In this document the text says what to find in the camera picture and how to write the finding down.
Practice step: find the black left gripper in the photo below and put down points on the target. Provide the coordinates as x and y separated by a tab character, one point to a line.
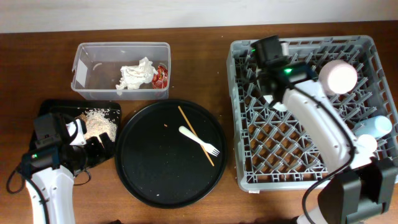
99	154

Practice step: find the peanut shells and rice scraps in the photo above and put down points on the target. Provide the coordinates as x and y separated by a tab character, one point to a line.
97	123

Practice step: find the grey plate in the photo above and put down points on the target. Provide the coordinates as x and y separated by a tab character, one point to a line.
277	106

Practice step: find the pink bowl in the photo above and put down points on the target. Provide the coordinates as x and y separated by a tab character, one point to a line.
338	77

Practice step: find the white tissue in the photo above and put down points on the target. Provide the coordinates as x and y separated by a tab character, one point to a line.
134	76

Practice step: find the red snack wrapper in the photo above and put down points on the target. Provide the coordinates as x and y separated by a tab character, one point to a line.
160	80

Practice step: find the white plastic fork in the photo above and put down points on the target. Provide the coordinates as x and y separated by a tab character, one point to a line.
207	146

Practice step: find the wooden chopstick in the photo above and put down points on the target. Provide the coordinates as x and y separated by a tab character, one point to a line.
193	131

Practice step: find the white cup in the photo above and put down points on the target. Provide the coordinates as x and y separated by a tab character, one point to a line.
367	144

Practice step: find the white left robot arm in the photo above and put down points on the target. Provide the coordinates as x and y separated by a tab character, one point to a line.
59	153

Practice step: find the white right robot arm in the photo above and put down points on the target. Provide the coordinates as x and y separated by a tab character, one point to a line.
358	185

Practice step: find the grey dishwasher rack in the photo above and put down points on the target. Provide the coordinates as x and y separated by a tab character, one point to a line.
272	150

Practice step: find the clear plastic waste bin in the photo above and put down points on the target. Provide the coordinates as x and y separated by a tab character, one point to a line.
97	69

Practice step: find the black rectangular tray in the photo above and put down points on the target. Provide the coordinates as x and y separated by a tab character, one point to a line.
75	108

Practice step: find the round black serving tray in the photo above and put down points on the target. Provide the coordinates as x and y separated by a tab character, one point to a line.
162	167

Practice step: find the light blue cup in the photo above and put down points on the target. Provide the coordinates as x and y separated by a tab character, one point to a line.
377	127

